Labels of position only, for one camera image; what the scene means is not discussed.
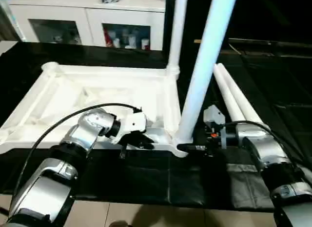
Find white plastic table leg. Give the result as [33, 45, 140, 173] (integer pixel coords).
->
[218, 62, 264, 125]
[167, 0, 189, 78]
[213, 64, 245, 123]
[175, 0, 239, 145]

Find black mat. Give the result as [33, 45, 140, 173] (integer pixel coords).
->
[0, 41, 312, 211]

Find dark rounded foot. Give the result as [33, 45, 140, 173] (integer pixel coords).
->
[108, 220, 133, 227]

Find black box gold label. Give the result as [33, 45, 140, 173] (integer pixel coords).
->
[164, 0, 232, 62]

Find white cabinet glass doors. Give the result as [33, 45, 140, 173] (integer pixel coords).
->
[8, 0, 167, 51]

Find white teal wrapped roll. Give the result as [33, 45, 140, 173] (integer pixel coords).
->
[3, 0, 27, 41]

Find grey curtain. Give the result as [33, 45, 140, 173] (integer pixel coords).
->
[0, 6, 16, 41]

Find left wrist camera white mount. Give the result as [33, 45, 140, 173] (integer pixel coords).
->
[107, 111, 149, 145]

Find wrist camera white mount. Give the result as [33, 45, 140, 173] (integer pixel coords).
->
[203, 104, 229, 150]
[107, 111, 149, 145]

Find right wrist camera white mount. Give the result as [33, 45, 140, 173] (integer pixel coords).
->
[203, 104, 229, 150]

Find black left camera cable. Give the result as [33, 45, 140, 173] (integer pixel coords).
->
[12, 103, 144, 201]

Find silver metal rail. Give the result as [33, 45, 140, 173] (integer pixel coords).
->
[228, 37, 312, 46]

